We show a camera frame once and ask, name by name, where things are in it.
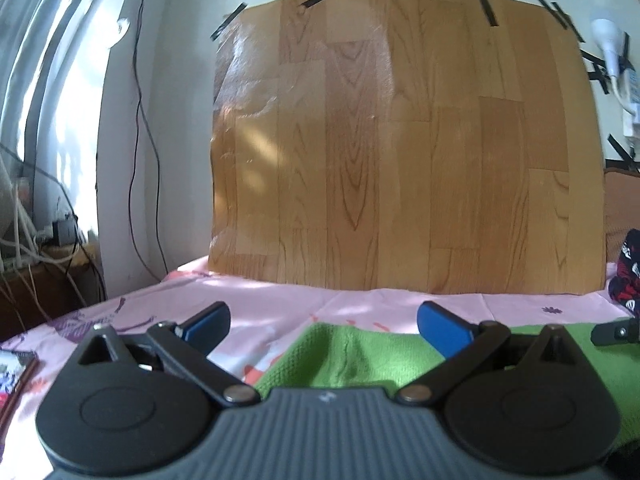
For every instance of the white wall lamp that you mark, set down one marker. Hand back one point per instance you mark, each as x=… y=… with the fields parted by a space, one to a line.
x=622 y=78

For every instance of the green navy white knit sweater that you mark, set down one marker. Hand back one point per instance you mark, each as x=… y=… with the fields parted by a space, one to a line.
x=341 y=356

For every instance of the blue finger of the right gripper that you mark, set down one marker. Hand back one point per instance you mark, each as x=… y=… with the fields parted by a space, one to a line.
x=623 y=331

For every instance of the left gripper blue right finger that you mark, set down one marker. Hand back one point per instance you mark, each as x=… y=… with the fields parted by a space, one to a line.
x=444 y=331

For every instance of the black red patterned folded garment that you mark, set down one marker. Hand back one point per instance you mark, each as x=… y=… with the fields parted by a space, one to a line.
x=625 y=286

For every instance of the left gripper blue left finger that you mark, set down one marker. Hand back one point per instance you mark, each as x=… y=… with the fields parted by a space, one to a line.
x=206 y=329

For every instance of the dark patterned book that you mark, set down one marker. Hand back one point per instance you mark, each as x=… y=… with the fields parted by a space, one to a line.
x=17 y=368

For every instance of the brown perforated cushion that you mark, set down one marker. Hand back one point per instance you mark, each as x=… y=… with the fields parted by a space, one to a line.
x=621 y=208

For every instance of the wood grain headboard panel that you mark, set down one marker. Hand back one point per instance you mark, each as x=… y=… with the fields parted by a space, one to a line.
x=444 y=146

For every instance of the pink printed bed sheet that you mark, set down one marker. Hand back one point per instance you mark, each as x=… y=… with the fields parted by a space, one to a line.
x=266 y=319

